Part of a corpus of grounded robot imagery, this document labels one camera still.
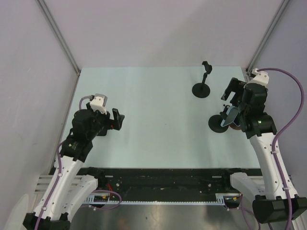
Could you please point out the aluminium frame post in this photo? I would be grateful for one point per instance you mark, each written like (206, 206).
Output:
(268, 33)
(58, 34)

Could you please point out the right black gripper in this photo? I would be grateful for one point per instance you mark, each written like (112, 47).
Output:
(236, 86)

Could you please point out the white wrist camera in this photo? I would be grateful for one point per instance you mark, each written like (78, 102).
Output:
(98, 103)
(260, 77)

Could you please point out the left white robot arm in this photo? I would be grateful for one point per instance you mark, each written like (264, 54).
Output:
(60, 202)

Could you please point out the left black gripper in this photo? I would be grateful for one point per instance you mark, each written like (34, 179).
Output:
(115, 123)

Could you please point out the black smartphone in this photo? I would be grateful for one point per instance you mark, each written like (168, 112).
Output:
(102, 133)

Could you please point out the right aluminium frame post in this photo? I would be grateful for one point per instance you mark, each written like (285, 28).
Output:
(268, 33)

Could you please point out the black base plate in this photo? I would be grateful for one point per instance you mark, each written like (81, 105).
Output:
(168, 182)

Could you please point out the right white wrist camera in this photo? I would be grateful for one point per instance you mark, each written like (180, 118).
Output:
(260, 77)

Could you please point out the grey slotted cable duct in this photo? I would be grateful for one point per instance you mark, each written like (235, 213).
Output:
(219, 199)

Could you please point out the black-screen blue-edged phone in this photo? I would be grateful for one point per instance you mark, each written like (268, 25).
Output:
(236, 122)

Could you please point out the brown round stand base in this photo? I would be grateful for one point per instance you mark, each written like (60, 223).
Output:
(233, 126)

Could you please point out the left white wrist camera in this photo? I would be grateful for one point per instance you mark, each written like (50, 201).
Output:
(98, 103)

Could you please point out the black phone stand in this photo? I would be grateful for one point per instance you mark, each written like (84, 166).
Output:
(202, 90)
(215, 121)

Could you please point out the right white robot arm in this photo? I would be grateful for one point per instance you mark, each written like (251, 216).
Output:
(277, 200)

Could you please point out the left aluminium frame post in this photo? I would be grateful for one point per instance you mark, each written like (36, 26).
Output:
(58, 34)

